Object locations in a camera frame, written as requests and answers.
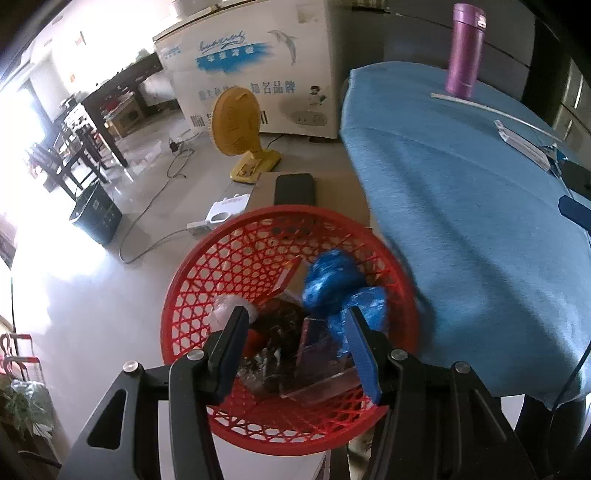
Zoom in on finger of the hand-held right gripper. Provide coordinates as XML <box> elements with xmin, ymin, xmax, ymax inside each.
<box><xmin>561</xmin><ymin>161</ymin><xmax>591</xmax><ymax>201</ymax></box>
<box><xmin>558</xmin><ymin>195</ymin><xmax>591</xmax><ymax>232</ymax></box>

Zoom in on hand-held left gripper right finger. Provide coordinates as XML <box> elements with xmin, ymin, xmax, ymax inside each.
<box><xmin>344</xmin><ymin>307</ymin><xmax>539</xmax><ymax>480</ymax></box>

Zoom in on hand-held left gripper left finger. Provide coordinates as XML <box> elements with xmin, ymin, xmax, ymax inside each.
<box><xmin>58</xmin><ymin>305</ymin><xmax>250</xmax><ymax>480</ymax></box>

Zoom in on white tissue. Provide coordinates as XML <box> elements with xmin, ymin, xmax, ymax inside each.
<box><xmin>211</xmin><ymin>295</ymin><xmax>259</xmax><ymax>330</ymax></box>

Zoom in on blue plastic bag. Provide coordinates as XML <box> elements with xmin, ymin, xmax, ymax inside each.
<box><xmin>329</xmin><ymin>286</ymin><xmax>389</xmax><ymax>358</ymax></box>
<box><xmin>302</xmin><ymin>250</ymin><xmax>365</xmax><ymax>319</ymax></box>

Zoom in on red plastic mesh basket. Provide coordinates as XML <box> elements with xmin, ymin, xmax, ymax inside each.
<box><xmin>160</xmin><ymin>205</ymin><xmax>421</xmax><ymax>457</ymax></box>

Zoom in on clear plastic box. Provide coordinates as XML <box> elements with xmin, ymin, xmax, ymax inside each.
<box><xmin>279</xmin><ymin>318</ymin><xmax>368</xmax><ymax>401</ymax></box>

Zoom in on silver foil package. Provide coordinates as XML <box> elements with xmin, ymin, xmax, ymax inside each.
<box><xmin>494</xmin><ymin>119</ymin><xmax>552</xmax><ymax>171</ymax></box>

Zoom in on blue tablecloth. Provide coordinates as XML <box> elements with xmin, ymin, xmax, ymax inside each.
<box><xmin>339</xmin><ymin>61</ymin><xmax>591</xmax><ymax>409</ymax></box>

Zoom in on white plastic straw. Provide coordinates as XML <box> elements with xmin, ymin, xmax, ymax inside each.
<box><xmin>430</xmin><ymin>92</ymin><xmax>561</xmax><ymax>141</ymax></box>

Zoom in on white power strip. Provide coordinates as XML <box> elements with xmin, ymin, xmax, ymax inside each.
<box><xmin>187</xmin><ymin>196</ymin><xmax>250</xmax><ymax>234</ymax></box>

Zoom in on brown cardboard box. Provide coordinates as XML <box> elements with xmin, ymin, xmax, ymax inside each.
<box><xmin>240</xmin><ymin>172</ymin><xmax>375</xmax><ymax>232</ymax></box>

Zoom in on purple thermos bottle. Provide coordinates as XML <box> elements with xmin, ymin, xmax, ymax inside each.
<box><xmin>444</xmin><ymin>3</ymin><xmax>487</xmax><ymax>99</ymax></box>

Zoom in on flat black device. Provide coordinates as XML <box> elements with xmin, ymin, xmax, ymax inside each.
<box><xmin>274</xmin><ymin>173</ymin><xmax>318</xmax><ymax>207</ymax></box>

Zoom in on dark blue waste bin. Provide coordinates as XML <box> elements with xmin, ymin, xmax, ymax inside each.
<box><xmin>68</xmin><ymin>180</ymin><xmax>123</xmax><ymax>245</ymax></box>

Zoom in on yellow desk fan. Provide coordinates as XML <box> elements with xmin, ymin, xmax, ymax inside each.
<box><xmin>210</xmin><ymin>86</ymin><xmax>282</xmax><ymax>182</ymax></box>

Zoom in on dark wooden chairs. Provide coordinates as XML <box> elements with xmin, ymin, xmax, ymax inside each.
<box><xmin>28</xmin><ymin>124</ymin><xmax>112</xmax><ymax>199</ymax></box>

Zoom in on dark wooden table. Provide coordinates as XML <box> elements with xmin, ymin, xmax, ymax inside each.
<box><xmin>83</xmin><ymin>53</ymin><xmax>167</xmax><ymax>167</ymax></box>

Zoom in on white chest freezer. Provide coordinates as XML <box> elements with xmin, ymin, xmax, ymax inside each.
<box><xmin>152</xmin><ymin>0</ymin><xmax>352</xmax><ymax>141</ymax></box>

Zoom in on silver refrigerator with handles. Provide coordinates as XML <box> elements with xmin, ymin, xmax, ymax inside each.
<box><xmin>551</xmin><ymin>58</ymin><xmax>591</xmax><ymax>155</ymax></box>

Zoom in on grey floor cable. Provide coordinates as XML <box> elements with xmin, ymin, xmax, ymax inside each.
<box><xmin>119</xmin><ymin>134</ymin><xmax>204</xmax><ymax>264</ymax></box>

